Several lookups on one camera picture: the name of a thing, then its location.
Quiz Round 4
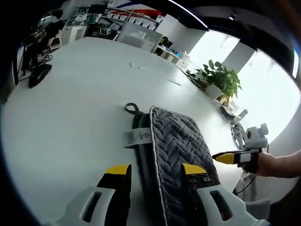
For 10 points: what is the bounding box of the shelf with white boxes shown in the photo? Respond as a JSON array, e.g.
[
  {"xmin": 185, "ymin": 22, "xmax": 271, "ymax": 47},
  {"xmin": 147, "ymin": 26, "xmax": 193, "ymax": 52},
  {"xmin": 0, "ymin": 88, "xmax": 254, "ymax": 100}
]
[{"xmin": 101, "ymin": 9, "xmax": 165, "ymax": 31}]

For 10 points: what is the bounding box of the light grey chair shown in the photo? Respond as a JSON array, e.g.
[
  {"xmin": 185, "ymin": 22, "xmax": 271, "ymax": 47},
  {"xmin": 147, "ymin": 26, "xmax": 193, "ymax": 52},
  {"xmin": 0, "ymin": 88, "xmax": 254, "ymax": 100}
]
[{"xmin": 234, "ymin": 178, "xmax": 271, "ymax": 214}]

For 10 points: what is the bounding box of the long ceiling light strip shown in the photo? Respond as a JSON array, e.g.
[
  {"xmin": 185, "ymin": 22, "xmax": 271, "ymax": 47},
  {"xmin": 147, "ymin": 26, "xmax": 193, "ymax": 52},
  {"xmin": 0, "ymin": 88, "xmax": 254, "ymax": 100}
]
[{"xmin": 168, "ymin": 0, "xmax": 210, "ymax": 31}]

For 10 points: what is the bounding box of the white office chair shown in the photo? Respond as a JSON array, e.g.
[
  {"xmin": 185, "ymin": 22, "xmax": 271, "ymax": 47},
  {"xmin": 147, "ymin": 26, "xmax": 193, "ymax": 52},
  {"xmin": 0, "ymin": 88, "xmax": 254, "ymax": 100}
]
[{"xmin": 49, "ymin": 36, "xmax": 62, "ymax": 50}]

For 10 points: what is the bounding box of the green potted plant white pot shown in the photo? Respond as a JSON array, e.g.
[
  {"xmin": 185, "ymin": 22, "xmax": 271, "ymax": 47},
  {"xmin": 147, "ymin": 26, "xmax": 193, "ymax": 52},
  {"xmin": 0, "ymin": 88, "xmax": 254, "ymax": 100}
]
[{"xmin": 185, "ymin": 60, "xmax": 243, "ymax": 104}]

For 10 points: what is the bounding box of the person's right hand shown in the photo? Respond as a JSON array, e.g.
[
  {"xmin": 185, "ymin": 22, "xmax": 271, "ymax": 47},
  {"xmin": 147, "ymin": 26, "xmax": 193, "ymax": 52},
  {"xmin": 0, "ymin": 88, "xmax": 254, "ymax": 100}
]
[{"xmin": 255, "ymin": 152, "xmax": 283, "ymax": 178}]

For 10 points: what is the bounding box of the grey partition panel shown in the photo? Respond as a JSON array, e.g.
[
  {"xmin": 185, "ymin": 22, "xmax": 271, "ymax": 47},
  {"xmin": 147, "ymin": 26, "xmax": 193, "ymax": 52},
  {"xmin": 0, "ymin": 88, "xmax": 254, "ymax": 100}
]
[{"xmin": 116, "ymin": 23, "xmax": 163, "ymax": 51}]

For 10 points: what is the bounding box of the black computer mouse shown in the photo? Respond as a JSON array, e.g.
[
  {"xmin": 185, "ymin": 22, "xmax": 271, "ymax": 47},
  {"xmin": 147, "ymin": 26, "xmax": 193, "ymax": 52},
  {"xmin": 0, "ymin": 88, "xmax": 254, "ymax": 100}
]
[{"xmin": 28, "ymin": 64, "xmax": 53, "ymax": 88}]

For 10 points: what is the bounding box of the grey herringbone towel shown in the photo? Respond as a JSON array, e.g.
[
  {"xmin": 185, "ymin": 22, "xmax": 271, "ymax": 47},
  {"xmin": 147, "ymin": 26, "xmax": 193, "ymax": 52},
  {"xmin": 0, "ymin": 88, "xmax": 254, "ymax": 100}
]
[{"xmin": 124, "ymin": 103, "xmax": 222, "ymax": 226}]

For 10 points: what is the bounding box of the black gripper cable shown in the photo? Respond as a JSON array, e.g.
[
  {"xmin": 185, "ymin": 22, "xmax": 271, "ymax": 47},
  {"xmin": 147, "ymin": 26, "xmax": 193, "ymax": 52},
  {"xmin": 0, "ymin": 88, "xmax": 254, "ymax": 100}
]
[{"xmin": 235, "ymin": 173, "xmax": 258, "ymax": 195}]

